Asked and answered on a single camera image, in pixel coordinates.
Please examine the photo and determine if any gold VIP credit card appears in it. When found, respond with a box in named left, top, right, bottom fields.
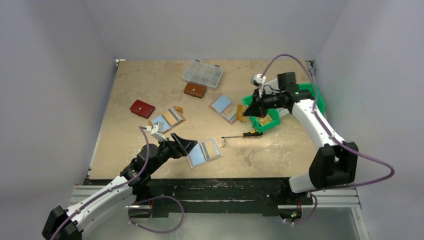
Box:
left=236, top=104, right=249, bottom=123

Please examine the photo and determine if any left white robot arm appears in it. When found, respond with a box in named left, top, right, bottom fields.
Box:
left=41, top=133, right=198, bottom=240

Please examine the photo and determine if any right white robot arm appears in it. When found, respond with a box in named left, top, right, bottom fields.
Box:
left=243, top=72, right=358, bottom=194

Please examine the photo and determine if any open orange card holder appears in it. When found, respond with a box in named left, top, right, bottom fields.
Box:
left=148, top=106, right=186, bottom=133

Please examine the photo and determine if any open pink card holder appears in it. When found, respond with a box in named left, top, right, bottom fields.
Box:
left=208, top=94, right=242, bottom=125

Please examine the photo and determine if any red leather card holder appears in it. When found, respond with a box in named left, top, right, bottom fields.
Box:
left=129, top=99, right=155, bottom=119

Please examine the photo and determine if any brown leather card holder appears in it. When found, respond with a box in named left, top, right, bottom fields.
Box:
left=183, top=82, right=207, bottom=99

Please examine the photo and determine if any white plastic bin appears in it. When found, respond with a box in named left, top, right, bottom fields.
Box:
left=265, top=78, right=280, bottom=91

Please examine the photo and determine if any green bin with yellow items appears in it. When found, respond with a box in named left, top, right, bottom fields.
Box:
left=248, top=108, right=281, bottom=133

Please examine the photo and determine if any black yellow screwdriver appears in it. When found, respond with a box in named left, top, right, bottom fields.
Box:
left=221, top=130, right=264, bottom=139

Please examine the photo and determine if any green bin with black item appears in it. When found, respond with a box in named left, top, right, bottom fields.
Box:
left=299, top=83, right=326, bottom=115

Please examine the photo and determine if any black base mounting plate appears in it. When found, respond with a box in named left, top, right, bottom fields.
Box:
left=82, top=177, right=324, bottom=220

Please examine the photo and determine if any clear plastic organizer box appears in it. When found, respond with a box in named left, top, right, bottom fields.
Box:
left=181, top=60, right=224, bottom=89

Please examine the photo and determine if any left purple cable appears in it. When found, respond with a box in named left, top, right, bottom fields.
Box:
left=47, top=125, right=185, bottom=240

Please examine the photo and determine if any purple cable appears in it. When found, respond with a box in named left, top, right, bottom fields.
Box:
left=47, top=125, right=185, bottom=240
left=261, top=53, right=396, bottom=226

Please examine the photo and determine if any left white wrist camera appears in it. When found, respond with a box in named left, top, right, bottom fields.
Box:
left=150, top=122, right=167, bottom=142

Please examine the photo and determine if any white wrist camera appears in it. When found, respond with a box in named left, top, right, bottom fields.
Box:
left=150, top=122, right=167, bottom=142
left=250, top=73, right=266, bottom=88

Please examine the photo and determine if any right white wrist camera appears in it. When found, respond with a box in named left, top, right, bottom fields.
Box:
left=250, top=73, right=266, bottom=88

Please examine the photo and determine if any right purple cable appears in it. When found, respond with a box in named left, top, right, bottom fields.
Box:
left=261, top=53, right=396, bottom=226

